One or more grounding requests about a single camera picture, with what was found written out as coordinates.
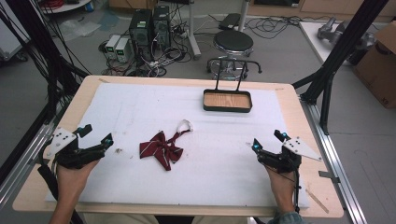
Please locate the clear plastic sheet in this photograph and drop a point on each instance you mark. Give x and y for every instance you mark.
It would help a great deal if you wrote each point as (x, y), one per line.
(79, 29)

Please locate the brown cardboard box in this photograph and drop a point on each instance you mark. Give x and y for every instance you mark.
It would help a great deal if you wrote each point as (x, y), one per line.
(378, 65)

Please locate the dark red striped bow tie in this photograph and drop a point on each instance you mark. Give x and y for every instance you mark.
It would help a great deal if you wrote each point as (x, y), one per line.
(162, 149)

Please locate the grey metal stand post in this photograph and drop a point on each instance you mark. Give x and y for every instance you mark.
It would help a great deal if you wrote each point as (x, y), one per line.
(193, 31)

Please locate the round white table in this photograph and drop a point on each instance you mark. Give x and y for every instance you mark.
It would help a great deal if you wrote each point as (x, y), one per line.
(65, 5)

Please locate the white foam mat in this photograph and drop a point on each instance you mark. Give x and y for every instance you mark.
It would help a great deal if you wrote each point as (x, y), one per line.
(202, 174)

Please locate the person's beige trousers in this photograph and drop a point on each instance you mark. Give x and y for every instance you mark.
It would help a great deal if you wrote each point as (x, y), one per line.
(124, 219)

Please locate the black round stool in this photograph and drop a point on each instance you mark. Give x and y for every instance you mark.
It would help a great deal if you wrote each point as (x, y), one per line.
(233, 42)

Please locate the person's right hand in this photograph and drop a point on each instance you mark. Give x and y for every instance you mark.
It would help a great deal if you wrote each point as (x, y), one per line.
(283, 185)

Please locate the flat black case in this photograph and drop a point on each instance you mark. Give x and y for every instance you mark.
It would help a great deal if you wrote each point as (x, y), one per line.
(229, 21)

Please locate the aluminium frame rail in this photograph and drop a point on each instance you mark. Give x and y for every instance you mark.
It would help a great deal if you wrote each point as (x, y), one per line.
(337, 161)
(21, 165)

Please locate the black computer tower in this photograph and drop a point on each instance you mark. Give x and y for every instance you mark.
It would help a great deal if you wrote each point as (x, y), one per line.
(162, 26)
(140, 31)

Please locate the computer towers on floor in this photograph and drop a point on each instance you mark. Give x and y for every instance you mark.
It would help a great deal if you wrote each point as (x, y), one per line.
(155, 62)

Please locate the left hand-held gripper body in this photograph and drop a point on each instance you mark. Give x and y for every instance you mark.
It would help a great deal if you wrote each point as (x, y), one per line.
(62, 140)

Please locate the thin wooden stick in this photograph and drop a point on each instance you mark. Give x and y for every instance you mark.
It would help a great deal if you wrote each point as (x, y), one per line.
(317, 201)

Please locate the white stand post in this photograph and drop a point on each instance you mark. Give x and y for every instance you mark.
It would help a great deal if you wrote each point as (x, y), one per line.
(243, 15)

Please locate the white bench power supply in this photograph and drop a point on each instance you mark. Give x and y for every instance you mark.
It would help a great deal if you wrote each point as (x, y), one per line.
(122, 50)
(112, 46)

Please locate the grey metal bracket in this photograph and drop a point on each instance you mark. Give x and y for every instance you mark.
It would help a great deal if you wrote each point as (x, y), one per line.
(328, 176)

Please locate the white floor board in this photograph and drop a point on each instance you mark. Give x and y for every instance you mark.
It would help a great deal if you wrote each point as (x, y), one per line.
(313, 40)

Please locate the black frame strut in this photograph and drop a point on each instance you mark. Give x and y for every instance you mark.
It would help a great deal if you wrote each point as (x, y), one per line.
(339, 59)
(46, 53)

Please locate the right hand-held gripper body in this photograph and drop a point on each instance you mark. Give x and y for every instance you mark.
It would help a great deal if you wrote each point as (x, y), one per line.
(299, 147)

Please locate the person's left hand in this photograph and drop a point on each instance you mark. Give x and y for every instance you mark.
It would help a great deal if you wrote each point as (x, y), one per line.
(73, 177)

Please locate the black tray with wooden bottom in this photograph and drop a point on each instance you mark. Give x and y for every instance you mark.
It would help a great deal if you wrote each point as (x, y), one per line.
(227, 101)

